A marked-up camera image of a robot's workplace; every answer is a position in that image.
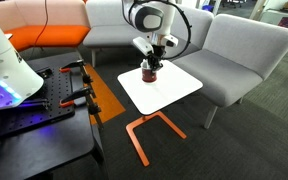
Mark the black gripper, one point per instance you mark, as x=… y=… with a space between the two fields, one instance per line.
x=158 y=53

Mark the red mug white interior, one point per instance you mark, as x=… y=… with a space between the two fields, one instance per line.
x=148 y=75

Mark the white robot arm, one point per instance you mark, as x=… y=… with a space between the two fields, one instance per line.
x=154 y=17

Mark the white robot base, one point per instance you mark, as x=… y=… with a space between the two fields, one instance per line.
x=18 y=81

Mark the white square side table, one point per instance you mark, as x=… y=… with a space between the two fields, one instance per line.
x=172 y=84

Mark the grey armchair middle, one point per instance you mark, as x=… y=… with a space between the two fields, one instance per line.
x=110 y=30

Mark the grey armchair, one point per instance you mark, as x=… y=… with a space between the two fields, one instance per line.
x=238 y=54
x=110 y=30

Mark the orange metal table base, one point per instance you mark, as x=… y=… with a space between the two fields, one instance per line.
x=143 y=127

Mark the black clamp upper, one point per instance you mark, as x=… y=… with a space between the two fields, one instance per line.
x=81 y=65

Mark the black clamp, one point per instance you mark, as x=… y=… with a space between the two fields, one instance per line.
x=84 y=97
x=81 y=65

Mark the black clamp lower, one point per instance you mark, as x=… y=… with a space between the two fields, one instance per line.
x=84 y=97

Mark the grey armchair right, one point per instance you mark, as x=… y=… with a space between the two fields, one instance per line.
x=238 y=54

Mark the black perforated mounting board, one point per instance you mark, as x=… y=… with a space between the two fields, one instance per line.
x=40 y=109

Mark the black cart table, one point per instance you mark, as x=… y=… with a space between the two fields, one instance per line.
x=54 y=144

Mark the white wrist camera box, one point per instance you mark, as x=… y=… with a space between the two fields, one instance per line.
x=143 y=45

